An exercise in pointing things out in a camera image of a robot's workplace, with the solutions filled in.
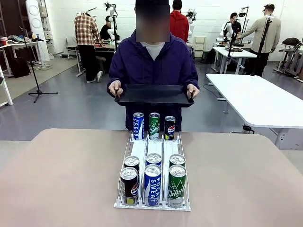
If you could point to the person in red hoodie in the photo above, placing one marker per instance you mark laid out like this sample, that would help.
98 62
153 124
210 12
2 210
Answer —
178 23

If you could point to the black tripod microphone stand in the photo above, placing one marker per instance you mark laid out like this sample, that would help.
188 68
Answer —
35 78

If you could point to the blue Pocari Sweat can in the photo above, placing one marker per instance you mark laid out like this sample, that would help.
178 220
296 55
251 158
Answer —
138 126
153 186
154 159

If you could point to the white tower air conditioner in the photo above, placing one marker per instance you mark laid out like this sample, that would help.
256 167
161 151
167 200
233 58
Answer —
35 28

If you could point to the person's right hand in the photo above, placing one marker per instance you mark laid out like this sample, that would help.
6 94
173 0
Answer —
114 88

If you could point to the white workbench table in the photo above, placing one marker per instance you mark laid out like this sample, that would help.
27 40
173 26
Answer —
236 53

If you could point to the green Chilsung cider can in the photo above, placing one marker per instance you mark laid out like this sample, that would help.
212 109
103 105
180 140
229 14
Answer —
177 189
154 126
177 159

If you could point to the large white table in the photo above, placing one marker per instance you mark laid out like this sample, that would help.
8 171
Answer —
255 99

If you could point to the black camera stand pole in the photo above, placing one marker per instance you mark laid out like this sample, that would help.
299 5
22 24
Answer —
261 47
230 52

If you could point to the black Pepsi can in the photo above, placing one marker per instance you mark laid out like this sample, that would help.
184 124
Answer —
170 128
129 186
131 162

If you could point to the white drawer cabinet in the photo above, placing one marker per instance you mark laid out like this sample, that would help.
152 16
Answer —
200 43

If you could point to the white cluttered side table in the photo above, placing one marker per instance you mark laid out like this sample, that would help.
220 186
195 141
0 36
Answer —
21 45

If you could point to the person's left forearm purple sleeve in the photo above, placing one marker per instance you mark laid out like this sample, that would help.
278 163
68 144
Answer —
193 79

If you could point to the white humanoid background robot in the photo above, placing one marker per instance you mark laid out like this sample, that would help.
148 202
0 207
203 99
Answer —
191 20

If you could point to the person's left hand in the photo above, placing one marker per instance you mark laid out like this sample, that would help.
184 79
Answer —
193 89

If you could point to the white can dispenser rack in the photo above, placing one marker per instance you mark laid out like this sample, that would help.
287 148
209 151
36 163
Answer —
154 147

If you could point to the black bag on floor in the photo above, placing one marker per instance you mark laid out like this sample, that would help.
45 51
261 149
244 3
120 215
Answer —
20 67

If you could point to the person in black with robot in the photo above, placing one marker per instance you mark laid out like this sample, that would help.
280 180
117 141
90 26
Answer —
234 26

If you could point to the black backpack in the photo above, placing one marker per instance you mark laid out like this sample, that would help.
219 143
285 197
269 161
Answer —
291 41

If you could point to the person in beige jacket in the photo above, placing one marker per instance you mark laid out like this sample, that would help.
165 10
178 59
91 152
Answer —
264 35

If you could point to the person in plaid shirt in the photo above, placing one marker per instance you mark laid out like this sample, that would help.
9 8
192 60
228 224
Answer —
85 33

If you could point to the white table frame leg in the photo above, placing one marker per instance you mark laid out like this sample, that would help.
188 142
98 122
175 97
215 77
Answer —
6 87

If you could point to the person's right forearm purple sleeve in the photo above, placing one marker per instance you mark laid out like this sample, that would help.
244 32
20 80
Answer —
113 79

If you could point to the black plastic serving tray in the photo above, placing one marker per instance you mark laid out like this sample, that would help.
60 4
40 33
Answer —
154 94

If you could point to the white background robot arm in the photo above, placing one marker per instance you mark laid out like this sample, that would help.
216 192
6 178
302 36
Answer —
111 11
222 33

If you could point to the person in purple jacket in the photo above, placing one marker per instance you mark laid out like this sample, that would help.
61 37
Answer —
151 71

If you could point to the person in black sweater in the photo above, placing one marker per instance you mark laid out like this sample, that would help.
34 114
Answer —
105 32

